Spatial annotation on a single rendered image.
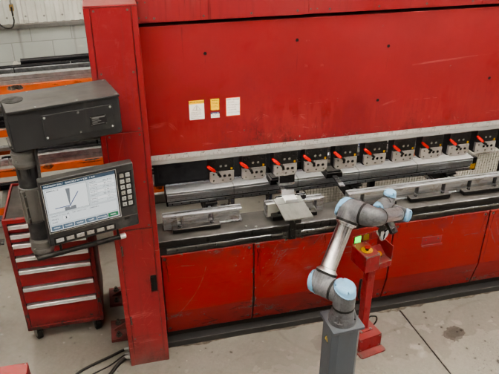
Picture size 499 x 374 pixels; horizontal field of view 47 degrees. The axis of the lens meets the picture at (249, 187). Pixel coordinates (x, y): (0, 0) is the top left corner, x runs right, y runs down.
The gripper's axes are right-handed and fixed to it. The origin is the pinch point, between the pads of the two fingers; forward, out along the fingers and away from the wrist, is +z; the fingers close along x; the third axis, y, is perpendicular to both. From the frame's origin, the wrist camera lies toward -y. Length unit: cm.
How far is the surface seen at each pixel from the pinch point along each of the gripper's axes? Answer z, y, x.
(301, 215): -14, 25, 45
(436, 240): 26, 11, -59
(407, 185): -10, 32, -41
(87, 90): -108, 42, 160
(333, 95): -80, 47, 17
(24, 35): 9, 479, 154
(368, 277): 27.1, -2.2, 7.2
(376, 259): 8.7, -5.9, 7.0
